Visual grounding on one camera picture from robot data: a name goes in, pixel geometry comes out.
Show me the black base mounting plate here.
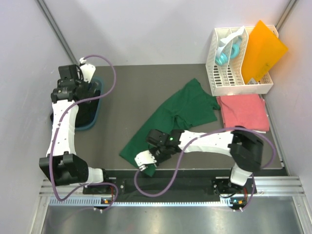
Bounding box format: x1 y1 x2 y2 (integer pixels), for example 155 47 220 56
82 169 258 203

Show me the orange plastic folder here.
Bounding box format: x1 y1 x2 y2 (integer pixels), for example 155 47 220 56
241 20 288 84

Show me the black t shirt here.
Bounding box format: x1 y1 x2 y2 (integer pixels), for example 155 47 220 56
50 90 100 127

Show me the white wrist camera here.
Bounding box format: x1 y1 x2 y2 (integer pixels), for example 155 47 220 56
79 58 96 83
135 150 157 171

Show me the white perforated file organizer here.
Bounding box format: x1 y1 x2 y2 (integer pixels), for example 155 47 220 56
205 26 273 96

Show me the pink folded t shirt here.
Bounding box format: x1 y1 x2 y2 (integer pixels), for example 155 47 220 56
216 94 270 132

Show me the blue plastic basket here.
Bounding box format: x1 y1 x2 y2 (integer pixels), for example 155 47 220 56
75 77 104 131

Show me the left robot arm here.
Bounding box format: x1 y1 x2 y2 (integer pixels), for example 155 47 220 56
39 63 111 194

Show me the grey slotted cable duct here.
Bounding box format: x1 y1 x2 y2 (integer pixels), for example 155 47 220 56
49 197 243 207

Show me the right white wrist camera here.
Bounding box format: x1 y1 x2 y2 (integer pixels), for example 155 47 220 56
135 150 157 171

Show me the green t shirt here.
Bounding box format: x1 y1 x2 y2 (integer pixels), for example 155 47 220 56
119 78 220 167

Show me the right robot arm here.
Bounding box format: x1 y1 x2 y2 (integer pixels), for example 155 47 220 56
135 127 264 193

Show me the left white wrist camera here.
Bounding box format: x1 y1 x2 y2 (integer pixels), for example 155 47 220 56
79 58 96 83

